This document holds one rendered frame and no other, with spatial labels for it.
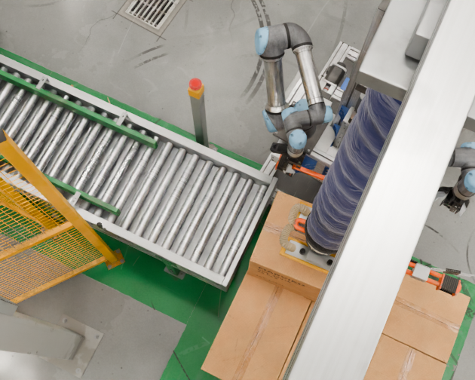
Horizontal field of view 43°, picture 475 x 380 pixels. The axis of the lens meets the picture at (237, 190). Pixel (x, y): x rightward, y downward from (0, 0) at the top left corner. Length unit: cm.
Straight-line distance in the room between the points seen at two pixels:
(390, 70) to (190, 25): 353
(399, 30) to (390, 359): 246
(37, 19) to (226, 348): 285
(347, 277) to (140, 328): 315
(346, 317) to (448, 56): 48
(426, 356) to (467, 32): 263
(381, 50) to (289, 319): 235
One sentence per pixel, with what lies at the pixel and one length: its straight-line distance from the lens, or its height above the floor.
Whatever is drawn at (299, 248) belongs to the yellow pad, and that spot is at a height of 108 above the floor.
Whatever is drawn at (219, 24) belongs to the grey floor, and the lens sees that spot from 472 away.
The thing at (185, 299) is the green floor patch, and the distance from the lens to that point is 401.
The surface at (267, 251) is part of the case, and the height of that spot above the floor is 94.
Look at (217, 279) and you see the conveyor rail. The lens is 342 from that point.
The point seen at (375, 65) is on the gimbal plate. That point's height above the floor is 288.
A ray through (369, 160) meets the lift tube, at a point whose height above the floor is 241.
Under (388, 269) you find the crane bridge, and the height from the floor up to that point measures 305.
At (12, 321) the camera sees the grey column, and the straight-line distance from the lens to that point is 282.
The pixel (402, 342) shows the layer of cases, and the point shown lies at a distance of 356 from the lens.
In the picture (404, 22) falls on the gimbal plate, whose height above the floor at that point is 287.
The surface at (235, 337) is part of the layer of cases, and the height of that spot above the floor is 54.
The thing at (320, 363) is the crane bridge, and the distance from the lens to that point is 93.
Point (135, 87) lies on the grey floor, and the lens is 451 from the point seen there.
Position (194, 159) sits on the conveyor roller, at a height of 55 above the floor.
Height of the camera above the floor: 397
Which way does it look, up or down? 72 degrees down
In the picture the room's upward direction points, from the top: 2 degrees clockwise
